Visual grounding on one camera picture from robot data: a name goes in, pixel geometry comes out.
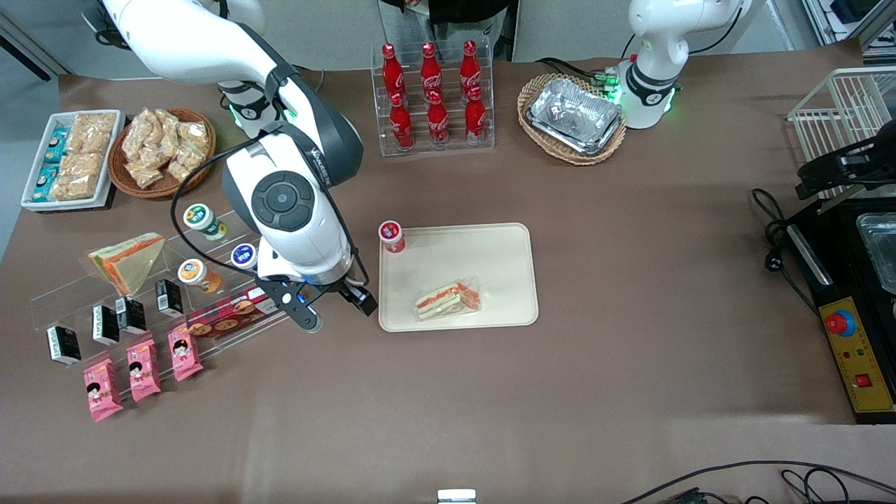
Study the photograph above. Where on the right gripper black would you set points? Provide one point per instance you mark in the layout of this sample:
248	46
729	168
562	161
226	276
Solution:
348	290

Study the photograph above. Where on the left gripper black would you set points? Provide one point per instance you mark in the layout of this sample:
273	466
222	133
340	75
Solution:
830	170

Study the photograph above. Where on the triangle sandwich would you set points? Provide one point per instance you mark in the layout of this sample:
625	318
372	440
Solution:
129	262
448	301

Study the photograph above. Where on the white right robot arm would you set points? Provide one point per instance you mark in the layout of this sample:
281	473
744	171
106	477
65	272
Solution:
182	42

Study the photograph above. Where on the steel food tray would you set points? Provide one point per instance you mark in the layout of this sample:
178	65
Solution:
880	252

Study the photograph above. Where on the cream plastic serving tray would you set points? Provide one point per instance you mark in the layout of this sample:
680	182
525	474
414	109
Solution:
462	259

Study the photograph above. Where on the aluminium foil tray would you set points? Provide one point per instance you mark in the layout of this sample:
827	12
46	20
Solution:
574	115

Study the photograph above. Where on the white rectangular snack tray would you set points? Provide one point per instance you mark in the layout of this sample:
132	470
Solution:
66	205

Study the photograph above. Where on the silver metal lever bar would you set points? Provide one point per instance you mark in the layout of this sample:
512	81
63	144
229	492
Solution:
840	203

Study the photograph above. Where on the red lid yogurt cup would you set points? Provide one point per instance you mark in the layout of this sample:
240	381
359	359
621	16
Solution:
391	236

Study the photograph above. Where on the black machine with yellow panel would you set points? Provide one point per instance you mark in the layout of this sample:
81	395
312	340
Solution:
840	280

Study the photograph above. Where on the blue lid yogurt cup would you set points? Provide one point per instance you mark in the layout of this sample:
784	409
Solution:
243	256

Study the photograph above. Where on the red plaid cookie box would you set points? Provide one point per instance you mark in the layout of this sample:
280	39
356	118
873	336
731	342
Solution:
224	318

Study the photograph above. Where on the orange lid yogurt cup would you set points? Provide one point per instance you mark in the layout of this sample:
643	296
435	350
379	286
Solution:
198	274

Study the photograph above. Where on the clear acrylic bottle rack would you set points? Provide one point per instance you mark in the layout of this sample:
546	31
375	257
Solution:
455	148

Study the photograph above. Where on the green lid yogurt cup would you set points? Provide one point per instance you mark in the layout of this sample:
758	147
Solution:
203	218

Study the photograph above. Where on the red cola bottle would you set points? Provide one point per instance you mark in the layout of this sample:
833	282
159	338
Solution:
392	70
470	66
438	120
475	116
401	122
430	70

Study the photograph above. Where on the pink snack packet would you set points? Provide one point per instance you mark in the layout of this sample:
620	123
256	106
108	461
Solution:
102	390
185	353
143	371

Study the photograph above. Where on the small black drink carton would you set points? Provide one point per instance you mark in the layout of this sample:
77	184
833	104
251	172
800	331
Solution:
131	314
105	324
63	345
169	297

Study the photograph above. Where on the clear bag of fried snacks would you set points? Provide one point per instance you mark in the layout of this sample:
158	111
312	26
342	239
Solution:
185	162
140	133
196	133
147	173
168	126

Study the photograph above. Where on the dark brown wicker basket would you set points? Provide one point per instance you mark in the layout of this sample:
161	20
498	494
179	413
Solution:
164	190

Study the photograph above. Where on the light tan wicker basket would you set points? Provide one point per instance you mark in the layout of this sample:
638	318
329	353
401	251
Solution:
535	136

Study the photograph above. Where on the clear acrylic tiered display shelf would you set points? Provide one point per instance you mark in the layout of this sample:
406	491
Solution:
63	297

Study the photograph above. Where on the person in dark clothes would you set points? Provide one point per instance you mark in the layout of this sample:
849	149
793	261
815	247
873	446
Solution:
462	8

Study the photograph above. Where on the clear pack of crackers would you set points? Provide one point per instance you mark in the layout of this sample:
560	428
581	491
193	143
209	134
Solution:
94	133
77	178

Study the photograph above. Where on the small blue snack packet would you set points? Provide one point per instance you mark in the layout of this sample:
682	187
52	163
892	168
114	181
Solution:
43	183
57	143

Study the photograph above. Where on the metal frame shelf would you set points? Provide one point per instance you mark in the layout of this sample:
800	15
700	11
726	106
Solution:
850	10

